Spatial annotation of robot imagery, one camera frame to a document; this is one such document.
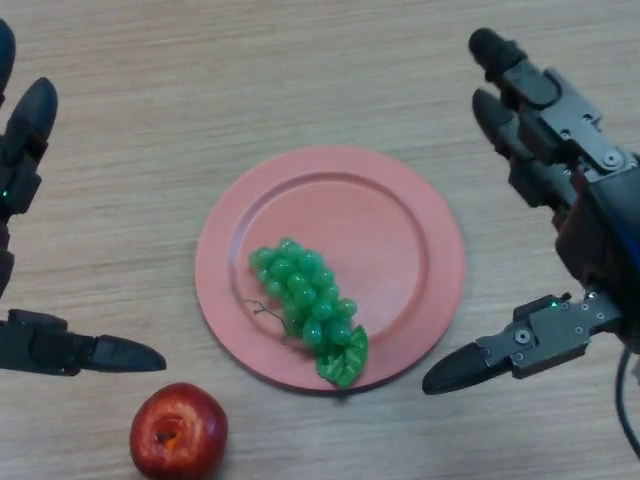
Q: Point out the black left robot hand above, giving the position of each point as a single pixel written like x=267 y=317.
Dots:
x=20 y=165

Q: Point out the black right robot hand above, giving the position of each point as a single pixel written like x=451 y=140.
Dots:
x=600 y=225

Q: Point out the green grape bunch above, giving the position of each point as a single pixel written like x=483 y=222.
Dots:
x=305 y=290

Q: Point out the pink round plate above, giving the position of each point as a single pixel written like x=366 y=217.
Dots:
x=380 y=250

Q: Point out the red apple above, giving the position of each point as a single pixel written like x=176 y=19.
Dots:
x=177 y=432

